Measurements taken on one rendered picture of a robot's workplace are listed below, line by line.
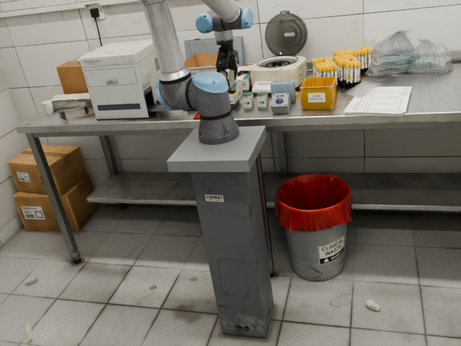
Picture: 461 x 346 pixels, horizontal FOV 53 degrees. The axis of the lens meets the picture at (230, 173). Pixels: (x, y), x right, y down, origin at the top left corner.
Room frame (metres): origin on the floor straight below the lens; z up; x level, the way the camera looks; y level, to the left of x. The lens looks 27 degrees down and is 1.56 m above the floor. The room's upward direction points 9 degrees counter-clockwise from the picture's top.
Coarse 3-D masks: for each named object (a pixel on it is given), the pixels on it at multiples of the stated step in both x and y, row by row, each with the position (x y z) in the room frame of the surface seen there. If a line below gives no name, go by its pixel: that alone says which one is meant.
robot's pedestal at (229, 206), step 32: (224, 192) 1.48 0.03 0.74; (256, 192) 1.59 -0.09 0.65; (224, 224) 1.48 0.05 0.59; (256, 224) 1.53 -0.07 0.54; (224, 256) 1.49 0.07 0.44; (256, 256) 1.48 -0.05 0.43; (224, 288) 1.50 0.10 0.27; (256, 288) 1.46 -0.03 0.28; (224, 320) 1.51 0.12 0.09; (256, 320) 1.46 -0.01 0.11
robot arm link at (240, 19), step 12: (204, 0) 1.64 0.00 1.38; (216, 0) 1.65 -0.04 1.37; (228, 0) 1.71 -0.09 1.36; (216, 12) 1.71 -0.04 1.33; (228, 12) 1.72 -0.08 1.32; (240, 12) 1.77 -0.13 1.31; (252, 12) 1.81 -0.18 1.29; (228, 24) 1.79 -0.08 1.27; (240, 24) 1.78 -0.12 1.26; (252, 24) 1.80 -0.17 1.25
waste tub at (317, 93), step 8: (304, 80) 1.90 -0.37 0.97; (312, 80) 1.92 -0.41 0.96; (320, 80) 1.91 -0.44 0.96; (328, 80) 1.90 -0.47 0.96; (304, 88) 1.81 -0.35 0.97; (312, 88) 1.80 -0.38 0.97; (320, 88) 1.79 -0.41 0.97; (328, 88) 1.78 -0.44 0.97; (336, 88) 1.88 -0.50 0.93; (304, 96) 1.81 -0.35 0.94; (312, 96) 1.80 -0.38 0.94; (320, 96) 1.79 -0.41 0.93; (328, 96) 1.78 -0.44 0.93; (336, 96) 1.87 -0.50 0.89; (304, 104) 1.81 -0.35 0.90; (312, 104) 1.80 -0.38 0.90; (320, 104) 1.79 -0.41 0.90; (328, 104) 1.78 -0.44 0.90
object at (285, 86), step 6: (270, 84) 1.93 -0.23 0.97; (276, 84) 1.92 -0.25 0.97; (282, 84) 1.92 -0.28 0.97; (288, 84) 1.91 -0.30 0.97; (294, 84) 1.93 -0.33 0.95; (276, 90) 1.92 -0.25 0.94; (282, 90) 1.92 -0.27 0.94; (288, 90) 1.91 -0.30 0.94; (294, 90) 1.92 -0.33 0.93; (294, 96) 1.91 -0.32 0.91; (294, 102) 1.90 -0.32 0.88
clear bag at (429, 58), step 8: (424, 40) 2.14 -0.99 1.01; (416, 48) 2.11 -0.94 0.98; (424, 48) 2.09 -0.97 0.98; (432, 48) 2.06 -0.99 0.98; (440, 48) 2.06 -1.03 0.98; (416, 56) 2.08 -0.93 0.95; (424, 56) 2.06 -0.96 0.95; (432, 56) 2.04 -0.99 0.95; (440, 56) 2.03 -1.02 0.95; (448, 56) 2.05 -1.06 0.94; (416, 64) 2.07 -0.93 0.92; (424, 64) 2.04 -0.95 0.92; (432, 64) 2.02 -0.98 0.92; (440, 64) 2.01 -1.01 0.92; (448, 64) 2.02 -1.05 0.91; (416, 72) 2.06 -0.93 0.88; (424, 72) 2.04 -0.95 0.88; (432, 72) 2.02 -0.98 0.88; (440, 72) 2.00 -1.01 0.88
